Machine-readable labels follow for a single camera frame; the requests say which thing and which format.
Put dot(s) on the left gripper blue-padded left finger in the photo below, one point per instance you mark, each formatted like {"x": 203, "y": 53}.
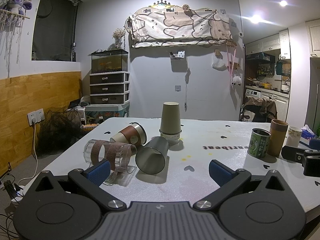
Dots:
{"x": 87, "y": 183}

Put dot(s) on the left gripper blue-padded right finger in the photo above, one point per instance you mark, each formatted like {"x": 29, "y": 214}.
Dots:
{"x": 231, "y": 183}

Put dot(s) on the grey metal tumbler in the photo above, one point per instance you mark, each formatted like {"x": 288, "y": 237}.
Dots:
{"x": 151, "y": 158}

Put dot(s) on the white floral ceramic cup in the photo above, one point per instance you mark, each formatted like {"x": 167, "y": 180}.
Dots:
{"x": 293, "y": 136}

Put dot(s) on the brown bamboo cylinder cup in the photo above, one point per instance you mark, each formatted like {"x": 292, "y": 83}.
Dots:
{"x": 278, "y": 130}

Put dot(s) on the brown-sleeved white coffee cup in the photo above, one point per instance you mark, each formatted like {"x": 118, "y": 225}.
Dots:
{"x": 133, "y": 134}

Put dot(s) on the small white patterned bowl-cup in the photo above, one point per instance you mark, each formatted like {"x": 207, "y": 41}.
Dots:
{"x": 172, "y": 139}

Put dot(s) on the beige paper cup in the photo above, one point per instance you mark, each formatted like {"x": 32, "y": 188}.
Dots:
{"x": 170, "y": 120}

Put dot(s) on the blue tissue box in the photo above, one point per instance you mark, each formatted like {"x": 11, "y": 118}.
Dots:
{"x": 308, "y": 134}

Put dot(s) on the clear glass brown-banded mug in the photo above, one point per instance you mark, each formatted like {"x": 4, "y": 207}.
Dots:
{"x": 112, "y": 160}

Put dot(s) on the green patterned tin can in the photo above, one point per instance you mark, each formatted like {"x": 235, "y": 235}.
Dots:
{"x": 258, "y": 144}

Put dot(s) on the chair with brown jacket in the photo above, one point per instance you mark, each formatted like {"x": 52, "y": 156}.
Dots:
{"x": 258, "y": 110}

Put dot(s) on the white washing machine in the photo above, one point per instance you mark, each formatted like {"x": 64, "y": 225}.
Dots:
{"x": 253, "y": 93}

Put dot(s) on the black drawer cabinet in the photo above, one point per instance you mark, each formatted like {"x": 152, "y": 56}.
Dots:
{"x": 112, "y": 88}

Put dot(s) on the white plush sheep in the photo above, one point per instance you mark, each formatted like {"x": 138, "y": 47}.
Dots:
{"x": 236, "y": 81}

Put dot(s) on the glass fish tank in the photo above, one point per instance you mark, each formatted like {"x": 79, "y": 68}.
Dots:
{"x": 104, "y": 61}

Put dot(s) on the dried flower vase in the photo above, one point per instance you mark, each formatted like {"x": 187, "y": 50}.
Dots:
{"x": 118, "y": 36}

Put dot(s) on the dark window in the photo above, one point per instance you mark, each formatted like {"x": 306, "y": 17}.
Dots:
{"x": 54, "y": 32}

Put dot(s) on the cartoon print hanging cloth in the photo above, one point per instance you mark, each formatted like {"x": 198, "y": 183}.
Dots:
{"x": 178, "y": 26}

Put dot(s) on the purple plush toy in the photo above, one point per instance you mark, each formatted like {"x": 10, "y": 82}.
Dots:
{"x": 13, "y": 11}

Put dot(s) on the white wall power socket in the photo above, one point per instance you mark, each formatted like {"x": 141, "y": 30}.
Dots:
{"x": 35, "y": 117}

